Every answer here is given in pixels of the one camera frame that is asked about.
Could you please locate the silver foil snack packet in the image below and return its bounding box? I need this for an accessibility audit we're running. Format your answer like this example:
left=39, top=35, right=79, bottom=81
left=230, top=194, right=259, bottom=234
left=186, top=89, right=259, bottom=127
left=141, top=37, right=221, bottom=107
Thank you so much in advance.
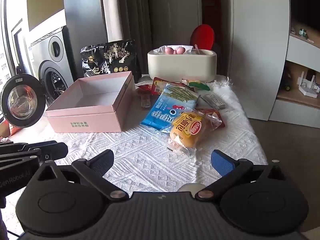
left=200, top=94, right=229, bottom=110

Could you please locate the white shelf unit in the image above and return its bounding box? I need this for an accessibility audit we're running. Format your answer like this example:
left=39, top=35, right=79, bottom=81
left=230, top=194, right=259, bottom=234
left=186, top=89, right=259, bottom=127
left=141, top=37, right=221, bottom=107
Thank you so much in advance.
left=225, top=0, right=320, bottom=135

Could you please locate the cream oval container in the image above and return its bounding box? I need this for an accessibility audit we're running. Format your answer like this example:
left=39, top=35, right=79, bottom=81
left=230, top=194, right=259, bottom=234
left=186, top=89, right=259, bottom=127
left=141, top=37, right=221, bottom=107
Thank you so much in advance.
left=147, top=44, right=217, bottom=83

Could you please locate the round black washer door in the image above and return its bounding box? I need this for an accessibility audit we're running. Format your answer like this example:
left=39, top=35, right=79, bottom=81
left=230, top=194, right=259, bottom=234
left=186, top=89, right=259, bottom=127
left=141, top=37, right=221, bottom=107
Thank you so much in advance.
left=0, top=73, right=47, bottom=128

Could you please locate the large red yellow snack packet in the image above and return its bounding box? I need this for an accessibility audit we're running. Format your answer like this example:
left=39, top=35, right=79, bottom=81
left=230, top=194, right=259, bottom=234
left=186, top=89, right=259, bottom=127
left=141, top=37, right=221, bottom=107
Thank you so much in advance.
left=152, top=77, right=173, bottom=95

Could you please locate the blue snack packet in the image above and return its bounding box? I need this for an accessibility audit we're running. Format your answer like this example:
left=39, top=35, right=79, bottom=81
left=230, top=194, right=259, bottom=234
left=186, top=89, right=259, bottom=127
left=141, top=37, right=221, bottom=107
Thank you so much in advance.
left=140, top=83, right=200, bottom=133

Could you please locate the white textured cloth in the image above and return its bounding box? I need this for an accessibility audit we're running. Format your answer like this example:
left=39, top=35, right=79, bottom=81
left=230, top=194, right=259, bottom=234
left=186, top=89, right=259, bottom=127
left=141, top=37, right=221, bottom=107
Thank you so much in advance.
left=10, top=74, right=269, bottom=198

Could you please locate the red-brown snack packet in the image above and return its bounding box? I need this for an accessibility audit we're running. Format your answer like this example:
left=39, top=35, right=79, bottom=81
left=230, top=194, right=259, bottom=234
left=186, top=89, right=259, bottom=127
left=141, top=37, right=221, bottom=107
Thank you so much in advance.
left=195, top=108, right=225, bottom=128

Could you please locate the orange packet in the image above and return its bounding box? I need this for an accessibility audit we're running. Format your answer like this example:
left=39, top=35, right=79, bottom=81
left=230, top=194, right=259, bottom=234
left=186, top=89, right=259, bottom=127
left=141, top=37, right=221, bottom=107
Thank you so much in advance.
left=9, top=125, right=25, bottom=137

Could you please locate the white router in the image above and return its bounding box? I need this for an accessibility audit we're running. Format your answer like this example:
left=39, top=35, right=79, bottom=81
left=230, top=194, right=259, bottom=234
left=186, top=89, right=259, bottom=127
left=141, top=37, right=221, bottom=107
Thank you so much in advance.
left=296, top=70, right=320, bottom=98

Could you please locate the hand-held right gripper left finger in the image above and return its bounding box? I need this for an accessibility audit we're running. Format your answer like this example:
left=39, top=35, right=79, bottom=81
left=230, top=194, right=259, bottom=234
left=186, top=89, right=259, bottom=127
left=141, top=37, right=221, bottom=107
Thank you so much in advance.
left=37, top=149, right=129, bottom=202

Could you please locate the grey curtain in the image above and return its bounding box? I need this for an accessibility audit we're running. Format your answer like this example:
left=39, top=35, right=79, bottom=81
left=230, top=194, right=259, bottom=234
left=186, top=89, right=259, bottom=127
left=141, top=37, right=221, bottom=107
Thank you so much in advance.
left=100, top=0, right=153, bottom=46

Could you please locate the red round paddle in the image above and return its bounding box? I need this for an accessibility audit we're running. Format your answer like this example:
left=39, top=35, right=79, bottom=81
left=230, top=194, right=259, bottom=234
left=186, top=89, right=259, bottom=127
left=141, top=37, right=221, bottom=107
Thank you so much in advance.
left=190, top=24, right=215, bottom=49

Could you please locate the pink cardboard box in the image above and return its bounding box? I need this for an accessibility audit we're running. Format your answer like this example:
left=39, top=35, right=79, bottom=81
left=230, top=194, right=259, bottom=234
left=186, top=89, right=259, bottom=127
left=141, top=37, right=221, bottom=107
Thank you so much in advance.
left=45, top=71, right=137, bottom=133

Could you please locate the white crumpled wrapper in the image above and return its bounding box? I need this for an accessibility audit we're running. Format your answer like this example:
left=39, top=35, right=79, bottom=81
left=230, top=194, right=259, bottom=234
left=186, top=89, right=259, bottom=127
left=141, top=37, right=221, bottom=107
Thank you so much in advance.
left=136, top=76, right=154, bottom=85

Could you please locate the yellow bread packet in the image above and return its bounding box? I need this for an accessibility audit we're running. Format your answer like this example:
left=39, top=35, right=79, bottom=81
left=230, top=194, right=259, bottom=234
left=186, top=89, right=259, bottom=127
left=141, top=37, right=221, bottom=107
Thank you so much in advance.
left=165, top=109, right=218, bottom=158

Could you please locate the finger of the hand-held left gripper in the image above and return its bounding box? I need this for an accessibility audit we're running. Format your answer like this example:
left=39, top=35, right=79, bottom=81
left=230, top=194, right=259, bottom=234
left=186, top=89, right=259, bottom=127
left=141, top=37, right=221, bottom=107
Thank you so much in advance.
left=0, top=149, right=42, bottom=167
left=0, top=141, right=68, bottom=161

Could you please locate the silver stacked washing machine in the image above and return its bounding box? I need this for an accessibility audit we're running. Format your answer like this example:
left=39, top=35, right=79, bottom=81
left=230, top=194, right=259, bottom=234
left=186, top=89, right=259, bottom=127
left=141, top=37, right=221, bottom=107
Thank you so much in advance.
left=27, top=26, right=71, bottom=105

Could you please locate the black gold-printed snack bag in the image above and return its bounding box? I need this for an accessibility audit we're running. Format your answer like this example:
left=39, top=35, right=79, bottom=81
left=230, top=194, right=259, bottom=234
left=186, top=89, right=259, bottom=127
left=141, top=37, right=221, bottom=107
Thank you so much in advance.
left=80, top=39, right=142, bottom=83

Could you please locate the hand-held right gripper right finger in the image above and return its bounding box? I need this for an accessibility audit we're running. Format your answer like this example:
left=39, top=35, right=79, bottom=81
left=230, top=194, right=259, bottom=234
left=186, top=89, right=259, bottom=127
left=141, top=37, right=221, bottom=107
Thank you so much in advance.
left=195, top=149, right=284, bottom=201

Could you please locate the yellow green snack packet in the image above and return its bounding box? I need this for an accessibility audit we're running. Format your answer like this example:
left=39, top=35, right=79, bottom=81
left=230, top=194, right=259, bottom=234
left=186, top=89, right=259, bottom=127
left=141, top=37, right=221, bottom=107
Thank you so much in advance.
left=182, top=79, right=210, bottom=92

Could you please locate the white tissue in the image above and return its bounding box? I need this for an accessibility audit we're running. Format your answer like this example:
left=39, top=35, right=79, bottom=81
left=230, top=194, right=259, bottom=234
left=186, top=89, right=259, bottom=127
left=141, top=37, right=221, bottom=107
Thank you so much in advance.
left=157, top=45, right=193, bottom=55

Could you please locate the dark red door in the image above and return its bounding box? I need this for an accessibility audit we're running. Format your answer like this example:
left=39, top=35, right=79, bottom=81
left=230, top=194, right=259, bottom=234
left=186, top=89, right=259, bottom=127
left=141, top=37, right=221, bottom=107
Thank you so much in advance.
left=201, top=0, right=232, bottom=55

